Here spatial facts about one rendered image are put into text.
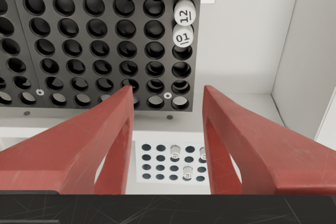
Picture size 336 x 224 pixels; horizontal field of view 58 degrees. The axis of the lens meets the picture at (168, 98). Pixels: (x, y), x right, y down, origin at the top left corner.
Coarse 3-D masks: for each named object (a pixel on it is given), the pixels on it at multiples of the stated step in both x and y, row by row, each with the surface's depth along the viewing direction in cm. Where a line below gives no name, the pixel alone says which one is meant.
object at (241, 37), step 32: (224, 0) 24; (256, 0) 24; (288, 0) 24; (224, 32) 26; (256, 32) 26; (224, 64) 28; (256, 64) 27; (0, 96) 28; (32, 96) 28; (256, 96) 29; (0, 128) 25; (32, 128) 25; (160, 128) 25; (192, 128) 25
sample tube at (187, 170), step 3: (183, 168) 41; (186, 168) 41; (189, 168) 41; (183, 171) 41; (186, 171) 41; (189, 171) 41; (183, 174) 41; (186, 174) 41; (189, 174) 41; (186, 177) 41; (189, 177) 41
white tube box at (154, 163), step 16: (144, 144) 41; (160, 144) 39; (176, 144) 39; (192, 144) 39; (144, 160) 41; (160, 160) 41; (176, 160) 41; (192, 160) 41; (144, 176) 43; (160, 176) 44; (176, 176) 43; (192, 176) 42
